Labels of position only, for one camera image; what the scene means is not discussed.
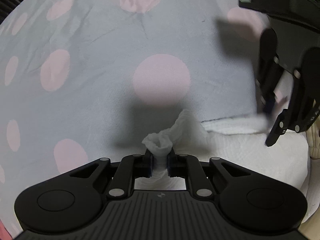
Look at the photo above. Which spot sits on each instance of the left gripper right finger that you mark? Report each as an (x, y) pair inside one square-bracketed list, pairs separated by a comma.
[(247, 200)]

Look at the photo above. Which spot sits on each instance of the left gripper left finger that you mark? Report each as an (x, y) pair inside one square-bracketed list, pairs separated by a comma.
[(75, 199)]

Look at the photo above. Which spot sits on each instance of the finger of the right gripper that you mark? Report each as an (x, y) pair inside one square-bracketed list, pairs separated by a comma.
[(303, 109), (269, 72)]

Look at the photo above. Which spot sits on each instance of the white muslin garment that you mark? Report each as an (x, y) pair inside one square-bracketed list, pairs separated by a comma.
[(239, 140)]

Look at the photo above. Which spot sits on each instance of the beige sleeve forearm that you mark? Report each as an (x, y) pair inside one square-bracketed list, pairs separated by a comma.
[(312, 133)]

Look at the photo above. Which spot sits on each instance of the polka dot bed sheet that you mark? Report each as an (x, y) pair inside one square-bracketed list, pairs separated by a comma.
[(85, 79)]

